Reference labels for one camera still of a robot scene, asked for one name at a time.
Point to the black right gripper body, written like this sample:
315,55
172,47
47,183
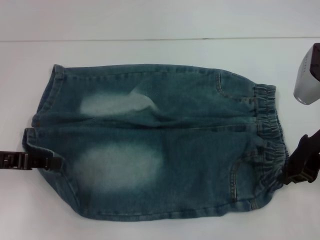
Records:
306,152

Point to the blue denim shorts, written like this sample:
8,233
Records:
162,150

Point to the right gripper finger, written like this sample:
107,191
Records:
302,176

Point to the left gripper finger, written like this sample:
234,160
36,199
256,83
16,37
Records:
42,163

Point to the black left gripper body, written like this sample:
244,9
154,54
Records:
12,160

